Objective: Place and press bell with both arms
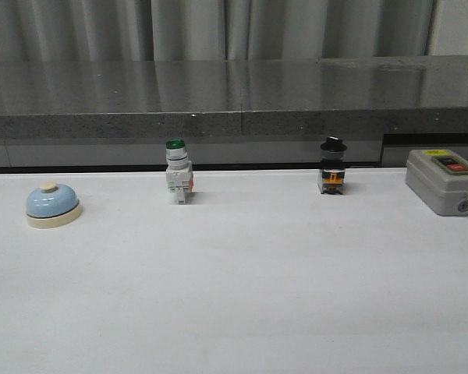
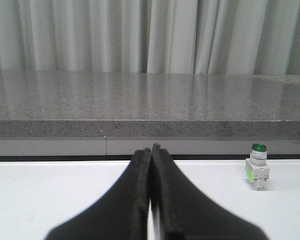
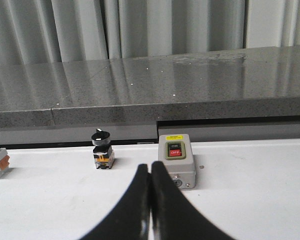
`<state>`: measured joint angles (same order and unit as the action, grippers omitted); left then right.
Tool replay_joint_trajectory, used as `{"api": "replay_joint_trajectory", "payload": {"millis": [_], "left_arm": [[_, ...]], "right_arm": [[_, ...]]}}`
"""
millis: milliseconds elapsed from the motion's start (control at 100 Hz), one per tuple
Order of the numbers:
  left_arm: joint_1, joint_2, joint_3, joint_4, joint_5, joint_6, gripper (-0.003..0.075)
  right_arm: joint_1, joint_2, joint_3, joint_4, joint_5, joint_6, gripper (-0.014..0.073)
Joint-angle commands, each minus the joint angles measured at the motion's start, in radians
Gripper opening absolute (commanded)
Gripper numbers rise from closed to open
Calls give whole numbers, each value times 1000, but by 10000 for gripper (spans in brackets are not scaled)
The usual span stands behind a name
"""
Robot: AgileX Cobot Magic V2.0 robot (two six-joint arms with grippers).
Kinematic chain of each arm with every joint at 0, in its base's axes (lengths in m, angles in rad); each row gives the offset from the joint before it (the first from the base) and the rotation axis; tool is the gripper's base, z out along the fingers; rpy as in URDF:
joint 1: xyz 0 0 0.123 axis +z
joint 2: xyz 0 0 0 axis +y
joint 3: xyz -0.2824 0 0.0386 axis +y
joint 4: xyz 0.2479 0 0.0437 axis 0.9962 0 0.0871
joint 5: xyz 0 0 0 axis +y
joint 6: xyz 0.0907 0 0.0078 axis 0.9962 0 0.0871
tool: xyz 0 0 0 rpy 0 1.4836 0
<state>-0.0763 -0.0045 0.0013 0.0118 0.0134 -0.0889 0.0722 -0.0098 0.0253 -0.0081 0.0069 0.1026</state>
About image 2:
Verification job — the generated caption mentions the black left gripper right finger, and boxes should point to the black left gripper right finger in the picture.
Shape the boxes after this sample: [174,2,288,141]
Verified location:
[151,143,267,240]

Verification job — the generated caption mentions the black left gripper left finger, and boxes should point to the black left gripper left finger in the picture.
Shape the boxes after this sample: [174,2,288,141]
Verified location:
[46,148,151,240]

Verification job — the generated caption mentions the grey stone counter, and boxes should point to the grey stone counter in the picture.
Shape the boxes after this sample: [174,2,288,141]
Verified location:
[0,70,300,160]

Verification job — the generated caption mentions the white curtain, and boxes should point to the white curtain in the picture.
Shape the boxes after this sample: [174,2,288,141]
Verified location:
[0,0,300,75]

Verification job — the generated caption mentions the green pushbutton switch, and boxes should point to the green pushbutton switch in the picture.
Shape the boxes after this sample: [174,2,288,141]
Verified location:
[245,143,270,191]

